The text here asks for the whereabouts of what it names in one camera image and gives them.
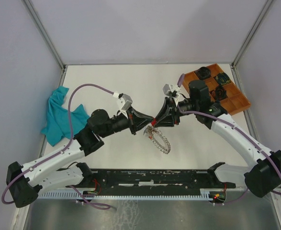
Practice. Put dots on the green yellow round part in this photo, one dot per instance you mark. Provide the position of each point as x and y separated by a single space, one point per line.
222 78

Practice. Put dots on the black round part top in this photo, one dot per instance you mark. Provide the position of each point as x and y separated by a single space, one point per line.
203 73

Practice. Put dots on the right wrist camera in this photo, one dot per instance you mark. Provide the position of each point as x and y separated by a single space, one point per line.
171 90

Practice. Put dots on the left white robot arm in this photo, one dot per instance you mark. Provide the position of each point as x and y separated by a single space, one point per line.
25 182

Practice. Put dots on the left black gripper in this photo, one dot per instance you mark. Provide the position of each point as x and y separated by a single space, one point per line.
140 122

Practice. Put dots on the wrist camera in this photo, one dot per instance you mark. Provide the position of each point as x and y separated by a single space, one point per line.
171 90
123 101

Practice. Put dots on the right aluminium frame post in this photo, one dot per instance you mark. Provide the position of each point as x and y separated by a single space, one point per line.
252 32

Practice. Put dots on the silver keyring with keys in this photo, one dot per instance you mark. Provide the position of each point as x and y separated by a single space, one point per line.
158 139

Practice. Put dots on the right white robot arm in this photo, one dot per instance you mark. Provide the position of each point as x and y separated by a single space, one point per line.
262 174

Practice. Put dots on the aluminium frame post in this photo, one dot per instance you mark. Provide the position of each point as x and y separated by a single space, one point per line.
252 32
28 4

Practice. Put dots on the teal cloth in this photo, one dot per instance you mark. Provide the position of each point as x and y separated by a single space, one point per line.
57 123

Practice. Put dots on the orange compartment tray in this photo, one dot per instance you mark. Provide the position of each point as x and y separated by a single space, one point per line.
235 102

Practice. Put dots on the black round part lower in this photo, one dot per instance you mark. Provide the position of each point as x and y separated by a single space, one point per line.
219 93

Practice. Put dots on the black round part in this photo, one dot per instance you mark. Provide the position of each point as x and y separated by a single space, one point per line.
203 73
219 93

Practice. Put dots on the left aluminium frame post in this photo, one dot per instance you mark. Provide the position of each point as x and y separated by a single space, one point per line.
28 4

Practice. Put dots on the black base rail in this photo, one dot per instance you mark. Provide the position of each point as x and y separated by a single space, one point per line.
145 182

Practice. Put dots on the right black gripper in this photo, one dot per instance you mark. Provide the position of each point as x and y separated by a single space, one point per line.
172 111

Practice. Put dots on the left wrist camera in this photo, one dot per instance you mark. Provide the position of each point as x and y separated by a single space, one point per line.
123 101

